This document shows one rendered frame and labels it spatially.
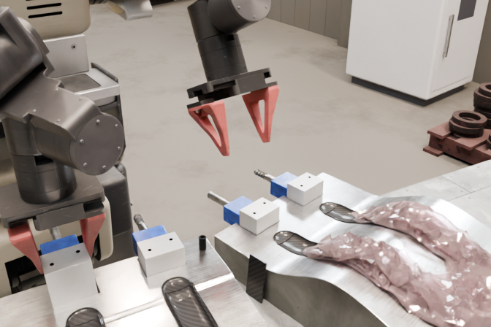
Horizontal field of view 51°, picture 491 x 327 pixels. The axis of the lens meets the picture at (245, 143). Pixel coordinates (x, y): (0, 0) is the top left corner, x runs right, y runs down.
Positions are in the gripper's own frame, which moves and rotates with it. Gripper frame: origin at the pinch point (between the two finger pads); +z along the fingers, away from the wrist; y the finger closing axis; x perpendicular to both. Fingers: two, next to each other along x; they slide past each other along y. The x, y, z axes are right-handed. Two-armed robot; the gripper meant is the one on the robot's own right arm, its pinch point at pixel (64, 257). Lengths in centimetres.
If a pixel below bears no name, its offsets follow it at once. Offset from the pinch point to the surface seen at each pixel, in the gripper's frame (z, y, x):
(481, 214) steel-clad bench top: 14, 67, -5
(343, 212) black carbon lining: 8.9, 41.5, 1.5
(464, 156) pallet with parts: 93, 206, 104
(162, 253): 1.8, 10.6, -2.8
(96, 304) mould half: 4.3, 2.0, -4.4
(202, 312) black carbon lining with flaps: 5.2, 12.2, -10.5
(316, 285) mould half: 5.8, 26.3, -12.7
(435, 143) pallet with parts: 92, 204, 121
